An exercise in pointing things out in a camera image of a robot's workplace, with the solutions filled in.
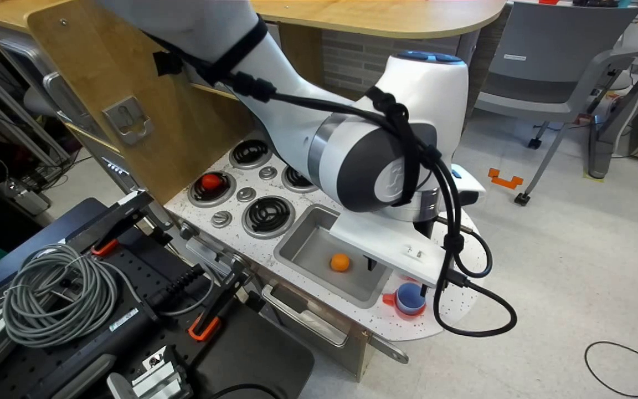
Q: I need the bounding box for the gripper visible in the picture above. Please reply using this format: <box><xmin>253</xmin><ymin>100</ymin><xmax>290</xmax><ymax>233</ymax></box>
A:
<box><xmin>367</xmin><ymin>219</ymin><xmax>438</xmax><ymax>298</ymax></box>

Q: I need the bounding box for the orange cup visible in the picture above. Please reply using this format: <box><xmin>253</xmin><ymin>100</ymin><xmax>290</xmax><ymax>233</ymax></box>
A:
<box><xmin>382</xmin><ymin>291</ymin><xmax>426</xmax><ymax>321</ymax></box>

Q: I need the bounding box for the blue cup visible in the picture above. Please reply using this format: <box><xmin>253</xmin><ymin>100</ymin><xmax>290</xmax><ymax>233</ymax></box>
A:
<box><xmin>395</xmin><ymin>282</ymin><xmax>426</xmax><ymax>314</ymax></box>

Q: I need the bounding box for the grey toy sink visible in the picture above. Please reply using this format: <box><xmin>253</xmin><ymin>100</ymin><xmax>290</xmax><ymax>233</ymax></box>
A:
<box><xmin>273</xmin><ymin>203</ymin><xmax>395</xmax><ymax>310</ymax></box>

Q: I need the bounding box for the toy stove burner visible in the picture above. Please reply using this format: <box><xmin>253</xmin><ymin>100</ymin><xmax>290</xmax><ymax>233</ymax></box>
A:
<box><xmin>241</xmin><ymin>195</ymin><xmax>296</xmax><ymax>240</ymax></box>
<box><xmin>188</xmin><ymin>170</ymin><xmax>237</xmax><ymax>208</ymax></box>
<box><xmin>281</xmin><ymin>165</ymin><xmax>320</xmax><ymax>194</ymax></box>
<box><xmin>229</xmin><ymin>139</ymin><xmax>274</xmax><ymax>170</ymax></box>

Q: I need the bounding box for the orange floor marker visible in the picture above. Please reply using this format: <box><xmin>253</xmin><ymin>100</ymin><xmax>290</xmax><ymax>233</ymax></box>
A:
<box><xmin>487</xmin><ymin>167</ymin><xmax>524</xmax><ymax>191</ymax></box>

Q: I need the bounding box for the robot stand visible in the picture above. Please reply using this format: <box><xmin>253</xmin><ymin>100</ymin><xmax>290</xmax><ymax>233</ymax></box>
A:
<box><xmin>0</xmin><ymin>197</ymin><xmax>316</xmax><ymax>399</ymax></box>

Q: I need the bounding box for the black clamp with orange tips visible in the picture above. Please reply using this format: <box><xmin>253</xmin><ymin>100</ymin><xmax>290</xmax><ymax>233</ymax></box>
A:
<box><xmin>66</xmin><ymin>189</ymin><xmax>157</xmax><ymax>257</ymax></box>
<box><xmin>188</xmin><ymin>259</ymin><xmax>254</xmax><ymax>342</ymax></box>

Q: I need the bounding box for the wooden round table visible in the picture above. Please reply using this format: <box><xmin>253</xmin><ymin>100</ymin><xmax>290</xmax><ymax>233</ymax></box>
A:
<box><xmin>250</xmin><ymin>0</ymin><xmax>509</xmax><ymax>40</ymax></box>

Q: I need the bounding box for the grey chair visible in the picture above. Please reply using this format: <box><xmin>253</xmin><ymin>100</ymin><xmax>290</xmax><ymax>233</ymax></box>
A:
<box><xmin>473</xmin><ymin>1</ymin><xmax>638</xmax><ymax>207</ymax></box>

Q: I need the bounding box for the black power brick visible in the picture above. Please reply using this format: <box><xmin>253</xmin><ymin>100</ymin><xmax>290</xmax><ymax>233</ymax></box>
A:
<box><xmin>23</xmin><ymin>299</ymin><xmax>160</xmax><ymax>391</ymax></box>

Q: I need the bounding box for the grey metal hook plate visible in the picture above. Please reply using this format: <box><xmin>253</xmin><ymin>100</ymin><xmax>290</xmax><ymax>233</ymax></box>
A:
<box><xmin>102</xmin><ymin>95</ymin><xmax>155</xmax><ymax>146</ymax></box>

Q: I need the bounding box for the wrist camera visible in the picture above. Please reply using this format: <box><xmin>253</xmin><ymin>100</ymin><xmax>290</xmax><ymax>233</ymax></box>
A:
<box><xmin>329</xmin><ymin>209</ymin><xmax>448</xmax><ymax>287</ymax></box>

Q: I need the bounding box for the grey side handle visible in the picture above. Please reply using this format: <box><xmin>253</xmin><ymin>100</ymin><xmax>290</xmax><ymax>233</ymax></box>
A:
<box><xmin>368</xmin><ymin>331</ymin><xmax>410</xmax><ymax>365</ymax></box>

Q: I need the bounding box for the grey oven door handle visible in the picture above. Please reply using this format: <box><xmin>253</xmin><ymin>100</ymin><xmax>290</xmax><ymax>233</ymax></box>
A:
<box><xmin>261</xmin><ymin>284</ymin><xmax>349</xmax><ymax>349</ymax></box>

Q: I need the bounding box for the black cable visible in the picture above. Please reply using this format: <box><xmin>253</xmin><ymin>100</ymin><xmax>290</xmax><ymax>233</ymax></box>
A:
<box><xmin>583</xmin><ymin>340</ymin><xmax>638</xmax><ymax>399</ymax></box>

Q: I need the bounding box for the coil of grey cable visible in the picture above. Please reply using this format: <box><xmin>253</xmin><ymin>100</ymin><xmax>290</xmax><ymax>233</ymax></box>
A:
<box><xmin>2</xmin><ymin>244</ymin><xmax>119</xmax><ymax>349</ymax></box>

